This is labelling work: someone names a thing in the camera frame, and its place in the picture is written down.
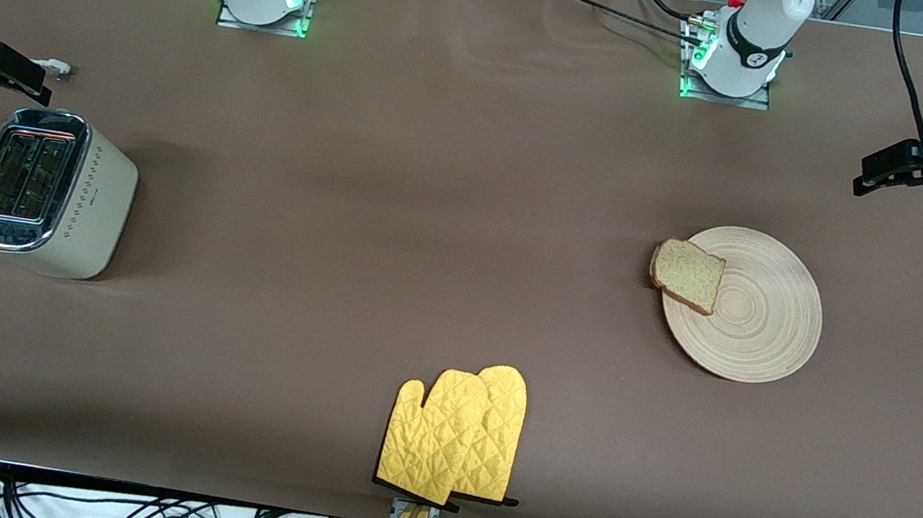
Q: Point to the round wooden plate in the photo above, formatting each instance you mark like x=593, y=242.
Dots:
x=761, y=321

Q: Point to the brown-crust bread slice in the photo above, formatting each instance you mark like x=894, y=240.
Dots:
x=687, y=275

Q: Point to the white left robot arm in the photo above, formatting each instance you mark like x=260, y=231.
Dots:
x=746, y=65

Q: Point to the cream chrome two-slot toaster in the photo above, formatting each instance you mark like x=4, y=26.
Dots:
x=77, y=199

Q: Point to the yellow quilted oven mitt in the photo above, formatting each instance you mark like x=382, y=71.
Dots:
x=502, y=425
x=431, y=438

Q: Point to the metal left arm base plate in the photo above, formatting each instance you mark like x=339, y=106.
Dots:
x=759, y=100

